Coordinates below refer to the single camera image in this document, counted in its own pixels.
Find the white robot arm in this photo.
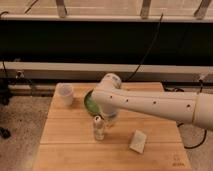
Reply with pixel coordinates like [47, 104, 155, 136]
[92, 73, 213, 131]

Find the clear plastic bottle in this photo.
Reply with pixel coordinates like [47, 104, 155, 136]
[93, 116, 105, 141]

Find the green bowl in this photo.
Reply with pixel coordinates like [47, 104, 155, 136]
[84, 90, 100, 116]

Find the translucent plastic cup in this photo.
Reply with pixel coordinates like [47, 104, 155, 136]
[57, 84, 74, 106]

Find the black object left edge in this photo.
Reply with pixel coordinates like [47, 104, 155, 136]
[0, 79, 12, 139]

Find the black cable on floor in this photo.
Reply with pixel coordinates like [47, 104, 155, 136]
[171, 87, 208, 150]

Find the black hanging cable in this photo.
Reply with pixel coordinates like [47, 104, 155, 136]
[126, 13, 165, 82]

